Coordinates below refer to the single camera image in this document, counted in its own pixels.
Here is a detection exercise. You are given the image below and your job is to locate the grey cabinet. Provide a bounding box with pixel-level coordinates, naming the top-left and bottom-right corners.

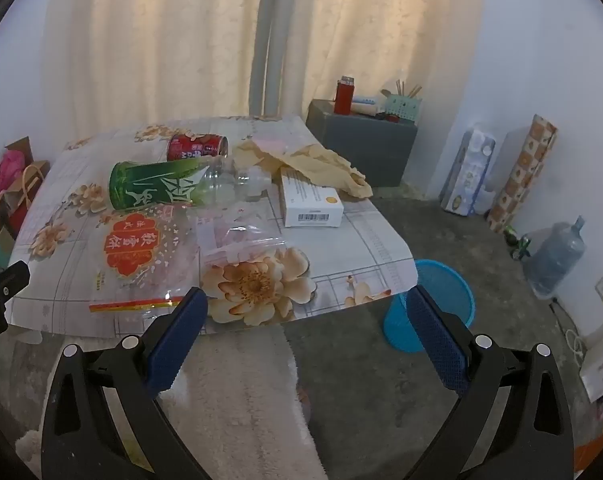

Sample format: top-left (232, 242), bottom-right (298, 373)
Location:
top-left (305, 99), bottom-right (419, 188)

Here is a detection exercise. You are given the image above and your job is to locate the clear snack bag red label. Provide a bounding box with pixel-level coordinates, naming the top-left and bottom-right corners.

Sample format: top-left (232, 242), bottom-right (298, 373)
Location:
top-left (89, 205), bottom-right (207, 316)

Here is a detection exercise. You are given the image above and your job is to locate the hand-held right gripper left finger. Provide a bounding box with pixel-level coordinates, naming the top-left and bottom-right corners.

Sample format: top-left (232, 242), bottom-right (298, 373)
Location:
top-left (40, 286), bottom-right (210, 480)

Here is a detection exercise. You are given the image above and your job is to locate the large clear water jug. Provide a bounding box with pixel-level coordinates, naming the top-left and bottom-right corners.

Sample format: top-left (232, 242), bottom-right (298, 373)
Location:
top-left (523, 215), bottom-right (587, 298)

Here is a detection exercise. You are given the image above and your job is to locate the red cartoon drink can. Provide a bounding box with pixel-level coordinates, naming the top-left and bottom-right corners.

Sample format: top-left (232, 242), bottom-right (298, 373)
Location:
top-left (166, 134), bottom-right (229, 162)

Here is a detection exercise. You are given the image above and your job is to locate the orange paper bag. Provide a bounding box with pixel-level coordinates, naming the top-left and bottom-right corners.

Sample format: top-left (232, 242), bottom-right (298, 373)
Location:
top-left (574, 432), bottom-right (603, 476)

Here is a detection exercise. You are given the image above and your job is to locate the pink plush item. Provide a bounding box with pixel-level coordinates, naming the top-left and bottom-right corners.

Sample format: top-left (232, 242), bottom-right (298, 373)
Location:
top-left (0, 150), bottom-right (26, 196)

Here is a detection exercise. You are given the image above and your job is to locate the green label plastic bottle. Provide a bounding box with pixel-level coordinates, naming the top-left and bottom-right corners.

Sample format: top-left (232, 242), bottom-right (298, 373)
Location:
top-left (108, 156), bottom-right (242, 211)

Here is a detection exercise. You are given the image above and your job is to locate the tissue paper pack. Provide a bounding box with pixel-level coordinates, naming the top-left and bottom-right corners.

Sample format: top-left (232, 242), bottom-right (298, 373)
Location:
top-left (440, 122), bottom-right (497, 217)

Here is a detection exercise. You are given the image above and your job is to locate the floral tablecloth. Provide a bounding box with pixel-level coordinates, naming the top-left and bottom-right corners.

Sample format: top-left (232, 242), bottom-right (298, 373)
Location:
top-left (4, 115), bottom-right (416, 341)

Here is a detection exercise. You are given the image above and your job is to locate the green utensil basket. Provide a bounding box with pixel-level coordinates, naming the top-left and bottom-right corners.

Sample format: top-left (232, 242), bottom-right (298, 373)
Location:
top-left (384, 95), bottom-right (422, 126)

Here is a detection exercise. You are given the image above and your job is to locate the white power cable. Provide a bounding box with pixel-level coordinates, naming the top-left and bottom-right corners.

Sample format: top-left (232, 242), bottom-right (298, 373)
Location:
top-left (564, 327), bottom-right (588, 367)

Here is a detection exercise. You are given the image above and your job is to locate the blue plastic basket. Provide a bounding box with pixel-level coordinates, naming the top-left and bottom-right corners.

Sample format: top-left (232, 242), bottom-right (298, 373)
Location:
top-left (384, 259), bottom-right (476, 353)

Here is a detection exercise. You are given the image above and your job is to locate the brown paper bag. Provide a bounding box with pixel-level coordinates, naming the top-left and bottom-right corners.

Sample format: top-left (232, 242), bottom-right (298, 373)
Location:
top-left (0, 136), bottom-right (51, 241)

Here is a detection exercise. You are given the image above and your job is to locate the patterned wallpaper roll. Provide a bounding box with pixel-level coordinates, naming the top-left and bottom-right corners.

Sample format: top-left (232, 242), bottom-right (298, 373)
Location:
top-left (486, 114), bottom-right (558, 233)

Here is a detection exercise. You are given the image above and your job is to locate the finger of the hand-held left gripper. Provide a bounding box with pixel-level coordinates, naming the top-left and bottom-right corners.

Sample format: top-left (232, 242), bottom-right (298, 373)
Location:
top-left (0, 260), bottom-right (31, 311)

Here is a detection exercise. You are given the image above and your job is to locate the beige cloth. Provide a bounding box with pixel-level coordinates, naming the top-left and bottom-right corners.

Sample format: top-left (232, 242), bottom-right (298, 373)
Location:
top-left (234, 140), bottom-right (373, 200)

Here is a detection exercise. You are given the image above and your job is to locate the white water dispenser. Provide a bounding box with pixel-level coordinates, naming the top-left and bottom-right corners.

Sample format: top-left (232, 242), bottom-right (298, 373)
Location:
top-left (579, 332), bottom-right (603, 403)

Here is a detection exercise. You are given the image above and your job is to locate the cream curtain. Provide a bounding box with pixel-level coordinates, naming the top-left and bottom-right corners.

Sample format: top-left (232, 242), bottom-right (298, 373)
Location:
top-left (279, 0), bottom-right (487, 121)
top-left (32, 0), bottom-right (270, 161)

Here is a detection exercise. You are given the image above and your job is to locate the red thermos flask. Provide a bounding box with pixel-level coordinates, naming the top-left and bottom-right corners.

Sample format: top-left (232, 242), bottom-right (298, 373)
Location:
top-left (333, 77), bottom-right (355, 115)

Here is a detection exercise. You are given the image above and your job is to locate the black power cable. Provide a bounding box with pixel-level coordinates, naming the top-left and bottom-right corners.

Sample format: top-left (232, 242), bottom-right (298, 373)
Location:
top-left (550, 296), bottom-right (573, 332)

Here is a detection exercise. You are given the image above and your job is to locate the white box with yellow side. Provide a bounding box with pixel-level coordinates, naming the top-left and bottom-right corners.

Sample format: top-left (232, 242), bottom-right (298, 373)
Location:
top-left (280, 167), bottom-right (345, 229)

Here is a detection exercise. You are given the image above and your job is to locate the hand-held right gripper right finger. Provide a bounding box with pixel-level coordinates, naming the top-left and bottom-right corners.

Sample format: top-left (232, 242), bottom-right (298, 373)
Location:
top-left (405, 285), bottom-right (575, 480)

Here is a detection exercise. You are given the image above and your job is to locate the clear plastic container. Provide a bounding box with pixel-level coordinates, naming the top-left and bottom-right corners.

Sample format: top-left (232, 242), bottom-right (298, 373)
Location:
top-left (234, 162), bottom-right (277, 202)

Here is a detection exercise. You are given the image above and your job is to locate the clear plastic bag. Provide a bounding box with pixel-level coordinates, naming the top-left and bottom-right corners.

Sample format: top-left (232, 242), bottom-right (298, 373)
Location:
top-left (188, 206), bottom-right (302, 273)

